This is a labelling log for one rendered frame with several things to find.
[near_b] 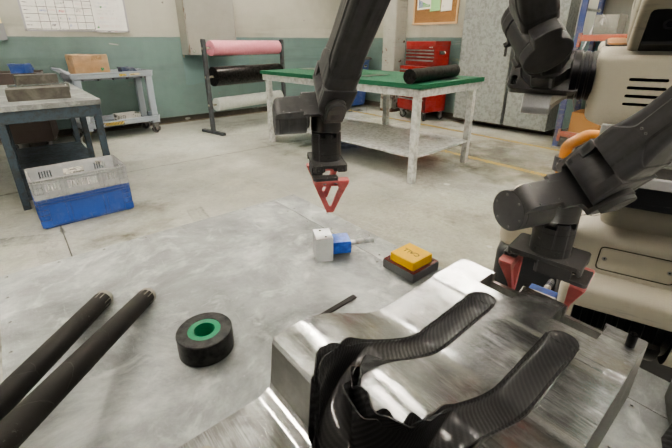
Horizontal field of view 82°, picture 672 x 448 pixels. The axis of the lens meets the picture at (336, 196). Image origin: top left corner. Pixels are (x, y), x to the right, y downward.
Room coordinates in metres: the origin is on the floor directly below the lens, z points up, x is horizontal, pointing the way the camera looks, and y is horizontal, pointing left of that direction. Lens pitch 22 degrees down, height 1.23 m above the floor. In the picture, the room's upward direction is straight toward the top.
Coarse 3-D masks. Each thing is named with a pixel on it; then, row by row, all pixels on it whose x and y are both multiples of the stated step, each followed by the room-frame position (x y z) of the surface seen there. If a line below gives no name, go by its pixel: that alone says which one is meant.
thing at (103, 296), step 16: (96, 304) 0.52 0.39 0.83; (80, 320) 0.47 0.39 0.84; (64, 336) 0.43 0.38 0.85; (48, 352) 0.39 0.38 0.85; (64, 352) 0.41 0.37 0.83; (32, 368) 0.36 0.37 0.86; (48, 368) 0.38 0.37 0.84; (0, 384) 0.33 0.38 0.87; (16, 384) 0.33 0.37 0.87; (32, 384) 0.35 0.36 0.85; (0, 400) 0.31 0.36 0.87; (16, 400) 0.32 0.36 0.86
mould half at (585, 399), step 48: (432, 288) 0.49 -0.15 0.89; (480, 288) 0.48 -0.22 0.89; (528, 288) 0.48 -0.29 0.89; (288, 336) 0.33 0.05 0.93; (336, 336) 0.33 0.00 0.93; (384, 336) 0.37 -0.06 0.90; (480, 336) 0.39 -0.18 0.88; (528, 336) 0.39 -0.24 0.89; (576, 336) 0.38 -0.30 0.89; (624, 336) 0.38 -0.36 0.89; (288, 384) 0.30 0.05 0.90; (384, 384) 0.27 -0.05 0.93; (432, 384) 0.29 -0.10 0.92; (480, 384) 0.31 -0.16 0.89; (576, 384) 0.31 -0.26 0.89; (624, 384) 0.32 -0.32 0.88; (240, 432) 0.28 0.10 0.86; (288, 432) 0.28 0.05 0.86; (528, 432) 0.25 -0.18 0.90; (576, 432) 0.26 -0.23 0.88
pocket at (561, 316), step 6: (564, 306) 0.44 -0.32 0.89; (558, 312) 0.43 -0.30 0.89; (564, 312) 0.44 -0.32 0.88; (558, 318) 0.44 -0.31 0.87; (564, 318) 0.44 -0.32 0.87; (570, 318) 0.44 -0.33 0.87; (570, 324) 0.43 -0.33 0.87; (576, 324) 0.43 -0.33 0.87; (582, 324) 0.42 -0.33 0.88; (582, 330) 0.42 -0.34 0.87; (588, 330) 0.42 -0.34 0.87; (594, 330) 0.41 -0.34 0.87; (600, 330) 0.41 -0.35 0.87; (594, 336) 0.41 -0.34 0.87
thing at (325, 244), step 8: (320, 232) 0.74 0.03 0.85; (328, 232) 0.74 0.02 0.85; (320, 240) 0.70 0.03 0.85; (328, 240) 0.71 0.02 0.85; (336, 240) 0.72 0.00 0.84; (344, 240) 0.72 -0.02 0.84; (352, 240) 0.74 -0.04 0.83; (360, 240) 0.74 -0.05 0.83; (368, 240) 0.75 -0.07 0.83; (320, 248) 0.70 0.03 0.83; (328, 248) 0.71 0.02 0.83; (336, 248) 0.72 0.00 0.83; (344, 248) 0.72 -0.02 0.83; (320, 256) 0.70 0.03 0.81; (328, 256) 0.71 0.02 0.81
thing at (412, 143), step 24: (264, 72) 4.97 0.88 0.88; (288, 72) 4.70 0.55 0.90; (312, 72) 4.70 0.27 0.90; (384, 72) 4.70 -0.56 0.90; (408, 72) 3.39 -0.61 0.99; (432, 72) 3.59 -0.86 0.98; (456, 72) 4.02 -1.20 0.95; (384, 96) 4.87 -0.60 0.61; (408, 96) 3.42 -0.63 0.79; (360, 120) 5.14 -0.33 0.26; (384, 120) 4.86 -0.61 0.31; (360, 144) 3.88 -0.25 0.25; (384, 144) 3.85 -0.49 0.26; (408, 144) 3.85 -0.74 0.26; (432, 144) 3.85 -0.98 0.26; (456, 144) 3.88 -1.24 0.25; (408, 168) 3.41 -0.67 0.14
